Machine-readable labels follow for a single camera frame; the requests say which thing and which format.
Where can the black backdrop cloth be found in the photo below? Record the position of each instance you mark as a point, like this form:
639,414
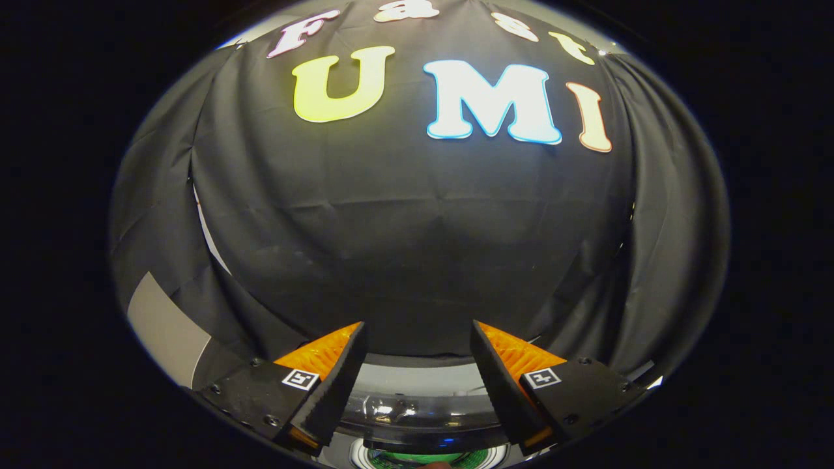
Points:
417,247

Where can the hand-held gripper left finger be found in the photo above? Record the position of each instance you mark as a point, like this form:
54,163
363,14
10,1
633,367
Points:
333,391

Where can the green polo shirt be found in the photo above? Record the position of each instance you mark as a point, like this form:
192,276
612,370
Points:
404,459

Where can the grey cabinet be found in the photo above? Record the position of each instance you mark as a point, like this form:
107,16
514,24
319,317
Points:
166,332

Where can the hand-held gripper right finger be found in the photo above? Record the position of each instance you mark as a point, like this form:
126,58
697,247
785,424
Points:
502,391

